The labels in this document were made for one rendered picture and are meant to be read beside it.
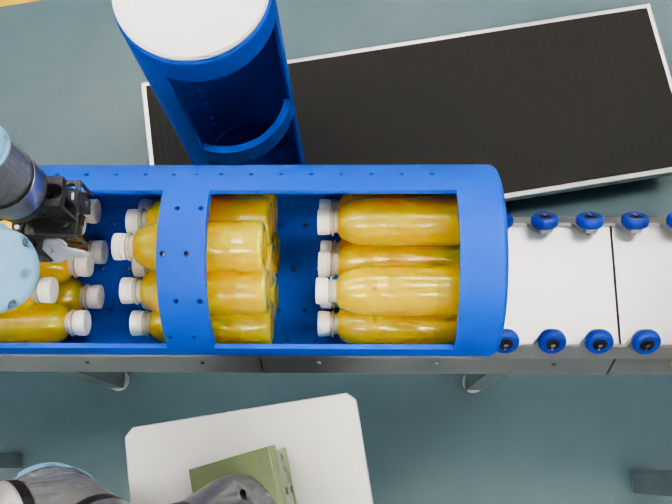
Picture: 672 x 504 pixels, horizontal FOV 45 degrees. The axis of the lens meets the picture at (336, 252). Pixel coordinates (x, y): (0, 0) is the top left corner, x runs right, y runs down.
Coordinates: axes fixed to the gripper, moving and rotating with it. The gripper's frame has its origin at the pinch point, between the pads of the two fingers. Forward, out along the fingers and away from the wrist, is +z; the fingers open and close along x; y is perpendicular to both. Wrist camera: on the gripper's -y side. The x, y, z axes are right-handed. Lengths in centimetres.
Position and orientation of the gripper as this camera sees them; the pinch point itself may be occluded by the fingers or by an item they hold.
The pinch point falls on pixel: (58, 238)
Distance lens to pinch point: 118.4
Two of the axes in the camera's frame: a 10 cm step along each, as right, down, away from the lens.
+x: 0.1, -9.7, 2.6
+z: 0.2, 2.6, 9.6
